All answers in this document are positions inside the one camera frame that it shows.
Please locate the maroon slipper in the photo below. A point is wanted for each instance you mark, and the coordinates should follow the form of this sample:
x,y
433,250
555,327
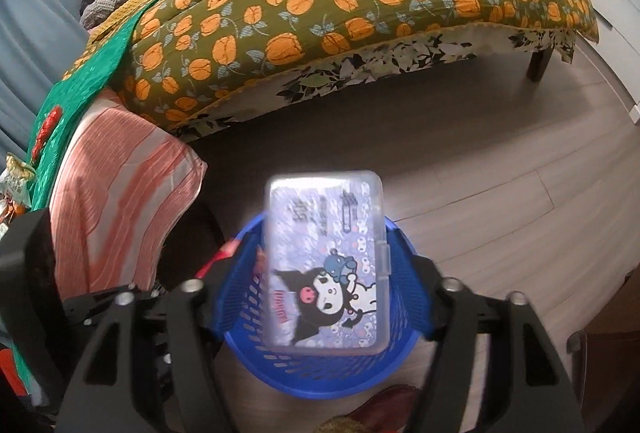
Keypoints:
x,y
385,405

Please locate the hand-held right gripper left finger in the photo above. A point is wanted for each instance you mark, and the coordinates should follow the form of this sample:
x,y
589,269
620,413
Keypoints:
x,y
225,298

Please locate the pile of grey clothes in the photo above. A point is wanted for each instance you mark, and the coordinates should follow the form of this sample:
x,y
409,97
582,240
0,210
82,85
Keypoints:
x,y
102,3

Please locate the green satin cloth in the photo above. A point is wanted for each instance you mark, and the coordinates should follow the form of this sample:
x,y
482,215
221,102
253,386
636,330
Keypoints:
x,y
90,78

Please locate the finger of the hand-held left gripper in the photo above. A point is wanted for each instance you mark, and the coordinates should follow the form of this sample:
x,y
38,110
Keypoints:
x,y
87,305

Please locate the black leaf print bed sheet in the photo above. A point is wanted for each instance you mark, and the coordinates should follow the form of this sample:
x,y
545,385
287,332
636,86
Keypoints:
x,y
325,78

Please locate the green snack packet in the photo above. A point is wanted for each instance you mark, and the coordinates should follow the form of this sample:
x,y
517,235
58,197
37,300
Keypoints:
x,y
17,183

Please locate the red plastic object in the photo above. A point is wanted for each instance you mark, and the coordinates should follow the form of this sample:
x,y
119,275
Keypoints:
x,y
12,370

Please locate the white wall socket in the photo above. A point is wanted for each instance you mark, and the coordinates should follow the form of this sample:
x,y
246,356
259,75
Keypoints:
x,y
635,113

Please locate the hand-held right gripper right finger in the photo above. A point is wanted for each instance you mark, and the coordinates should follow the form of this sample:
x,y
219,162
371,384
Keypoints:
x,y
407,283

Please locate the dark brown chair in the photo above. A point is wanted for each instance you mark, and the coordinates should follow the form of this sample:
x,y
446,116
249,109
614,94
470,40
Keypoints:
x,y
610,363

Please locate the red snack packet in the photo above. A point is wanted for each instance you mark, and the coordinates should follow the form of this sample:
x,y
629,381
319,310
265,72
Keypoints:
x,y
51,120

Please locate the blue plastic mesh basket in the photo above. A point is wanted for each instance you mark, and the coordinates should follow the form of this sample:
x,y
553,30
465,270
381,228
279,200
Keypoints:
x,y
300,373

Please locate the clear cartoon print plastic case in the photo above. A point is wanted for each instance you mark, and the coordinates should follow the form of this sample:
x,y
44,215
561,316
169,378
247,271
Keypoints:
x,y
325,263

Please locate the dark wooden bed leg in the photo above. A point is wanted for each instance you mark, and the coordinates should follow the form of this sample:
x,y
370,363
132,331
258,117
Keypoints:
x,y
540,63

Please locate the blue-grey curtain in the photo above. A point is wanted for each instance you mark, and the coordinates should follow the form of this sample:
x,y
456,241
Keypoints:
x,y
30,13

